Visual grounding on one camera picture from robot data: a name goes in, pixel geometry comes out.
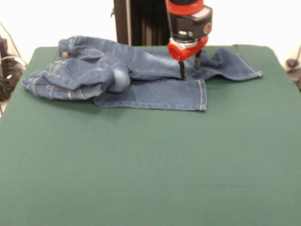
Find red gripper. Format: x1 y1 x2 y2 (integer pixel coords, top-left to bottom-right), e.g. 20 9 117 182
167 35 209 80

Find blue denim jeans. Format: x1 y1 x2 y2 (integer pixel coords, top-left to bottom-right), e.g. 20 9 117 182
21 35 264 112

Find black power strip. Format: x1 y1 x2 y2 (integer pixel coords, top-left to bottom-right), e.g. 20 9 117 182
291 69 301 92

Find dark green table cloth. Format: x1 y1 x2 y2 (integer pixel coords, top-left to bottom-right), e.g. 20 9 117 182
0 44 301 226

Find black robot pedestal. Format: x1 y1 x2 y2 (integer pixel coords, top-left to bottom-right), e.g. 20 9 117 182
110 0 171 47

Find thin grey cable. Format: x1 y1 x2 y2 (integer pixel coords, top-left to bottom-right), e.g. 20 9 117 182
0 21 21 58

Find white cable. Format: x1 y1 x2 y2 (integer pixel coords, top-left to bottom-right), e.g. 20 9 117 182
0 55 25 68

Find tangled black cables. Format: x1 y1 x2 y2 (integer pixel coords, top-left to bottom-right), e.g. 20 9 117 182
0 35 25 102

